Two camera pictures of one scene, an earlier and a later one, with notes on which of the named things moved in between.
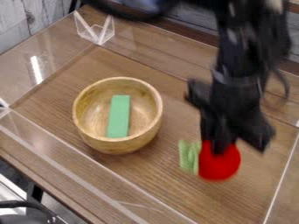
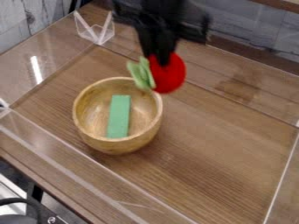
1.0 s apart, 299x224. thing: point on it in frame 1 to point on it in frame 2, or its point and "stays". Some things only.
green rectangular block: (117, 122) stays
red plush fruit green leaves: (199, 160) to (160, 78)
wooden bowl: (116, 114) stays
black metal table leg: (33, 192) stays
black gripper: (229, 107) to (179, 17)
